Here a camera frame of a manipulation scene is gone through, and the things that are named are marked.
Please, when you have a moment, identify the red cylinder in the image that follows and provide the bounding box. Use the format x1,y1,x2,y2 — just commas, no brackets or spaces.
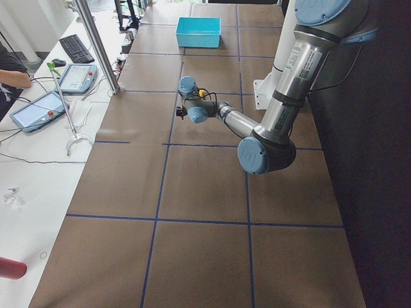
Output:
0,257,28,280

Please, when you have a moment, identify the person forearm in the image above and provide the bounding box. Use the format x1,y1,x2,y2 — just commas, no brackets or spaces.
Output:
0,69,31,89

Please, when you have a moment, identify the aluminium frame post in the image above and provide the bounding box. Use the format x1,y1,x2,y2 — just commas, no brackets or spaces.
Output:
65,0,120,94

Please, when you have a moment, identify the green handled reacher grabber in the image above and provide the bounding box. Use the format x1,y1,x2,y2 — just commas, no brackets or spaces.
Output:
46,62,93,157

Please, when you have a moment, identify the light blue plastic bin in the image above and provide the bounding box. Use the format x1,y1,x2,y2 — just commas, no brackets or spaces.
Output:
175,17,222,48

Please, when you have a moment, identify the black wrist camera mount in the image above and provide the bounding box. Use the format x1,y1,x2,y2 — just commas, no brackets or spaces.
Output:
175,106,188,120

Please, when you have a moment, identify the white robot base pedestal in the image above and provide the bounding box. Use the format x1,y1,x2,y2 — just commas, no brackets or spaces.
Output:
253,0,297,110

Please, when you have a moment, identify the left black braided cable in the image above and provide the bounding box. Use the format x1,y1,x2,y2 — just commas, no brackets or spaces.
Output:
182,87,219,107

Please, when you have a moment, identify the black keyboard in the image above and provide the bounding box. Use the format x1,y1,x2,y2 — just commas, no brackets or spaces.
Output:
59,34,94,64

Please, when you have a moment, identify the near blue teach pendant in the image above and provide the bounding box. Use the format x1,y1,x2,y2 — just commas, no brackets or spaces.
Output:
10,91,69,133

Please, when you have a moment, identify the black computer mouse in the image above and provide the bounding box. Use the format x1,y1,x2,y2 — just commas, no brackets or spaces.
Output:
51,58,66,67

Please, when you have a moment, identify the blue teach pendant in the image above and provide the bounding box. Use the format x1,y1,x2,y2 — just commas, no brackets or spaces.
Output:
58,64,97,95
10,91,69,133

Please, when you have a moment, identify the crumpled clear plastic wrap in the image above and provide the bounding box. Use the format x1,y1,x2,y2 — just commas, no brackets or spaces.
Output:
1,187,24,210

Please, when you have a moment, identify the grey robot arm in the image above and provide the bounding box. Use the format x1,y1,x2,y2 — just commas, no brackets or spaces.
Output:
176,1,380,175

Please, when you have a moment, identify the far blue teach pendant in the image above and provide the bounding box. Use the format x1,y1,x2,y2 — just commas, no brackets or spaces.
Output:
58,64,97,95

